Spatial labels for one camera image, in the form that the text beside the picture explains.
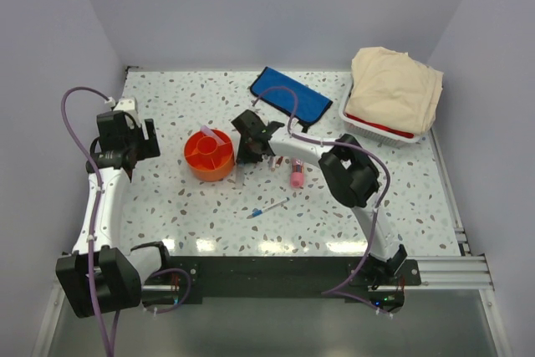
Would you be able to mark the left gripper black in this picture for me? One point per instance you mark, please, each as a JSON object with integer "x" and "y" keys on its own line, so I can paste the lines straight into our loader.
{"x": 149, "y": 146}

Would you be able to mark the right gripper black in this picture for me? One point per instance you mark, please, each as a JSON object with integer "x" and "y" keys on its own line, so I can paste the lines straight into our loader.
{"x": 244, "y": 157}

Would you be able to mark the orange round organizer container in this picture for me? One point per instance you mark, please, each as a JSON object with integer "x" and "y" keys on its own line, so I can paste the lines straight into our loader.
{"x": 209, "y": 158}

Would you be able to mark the blue cap white pen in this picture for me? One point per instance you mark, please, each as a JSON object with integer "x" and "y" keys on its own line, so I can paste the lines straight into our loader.
{"x": 259, "y": 211}

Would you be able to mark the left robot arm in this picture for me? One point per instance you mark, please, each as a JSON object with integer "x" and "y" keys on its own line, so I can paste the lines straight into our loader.
{"x": 99, "y": 270}

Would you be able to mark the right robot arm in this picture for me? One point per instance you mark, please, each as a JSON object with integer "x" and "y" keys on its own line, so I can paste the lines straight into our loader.
{"x": 355, "y": 178}

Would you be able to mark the pink patterned tube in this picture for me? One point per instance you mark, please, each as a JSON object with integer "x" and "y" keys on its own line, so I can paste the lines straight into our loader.
{"x": 297, "y": 173}

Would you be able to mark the white plastic basket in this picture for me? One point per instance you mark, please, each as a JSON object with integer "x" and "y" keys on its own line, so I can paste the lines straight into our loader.
{"x": 373, "y": 132}

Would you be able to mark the beige folded cloth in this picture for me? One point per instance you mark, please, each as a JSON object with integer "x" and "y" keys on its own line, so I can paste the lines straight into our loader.
{"x": 391, "y": 88}

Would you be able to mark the red cloth in basket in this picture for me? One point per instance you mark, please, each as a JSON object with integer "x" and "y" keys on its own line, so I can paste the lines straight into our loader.
{"x": 380, "y": 125}

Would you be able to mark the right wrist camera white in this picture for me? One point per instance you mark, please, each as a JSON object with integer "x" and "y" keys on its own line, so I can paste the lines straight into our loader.
{"x": 256, "y": 107}

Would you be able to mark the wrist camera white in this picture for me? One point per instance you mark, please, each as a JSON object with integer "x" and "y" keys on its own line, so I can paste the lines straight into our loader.
{"x": 256, "y": 107}
{"x": 129, "y": 106}

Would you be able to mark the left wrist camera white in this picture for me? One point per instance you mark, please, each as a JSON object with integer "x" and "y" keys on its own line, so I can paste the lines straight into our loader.
{"x": 129, "y": 106}

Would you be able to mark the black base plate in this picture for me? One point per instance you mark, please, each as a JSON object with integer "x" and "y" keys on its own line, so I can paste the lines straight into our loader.
{"x": 276, "y": 277}

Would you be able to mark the aluminium rail frame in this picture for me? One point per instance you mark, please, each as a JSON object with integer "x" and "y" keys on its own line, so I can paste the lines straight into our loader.
{"x": 459, "y": 273}

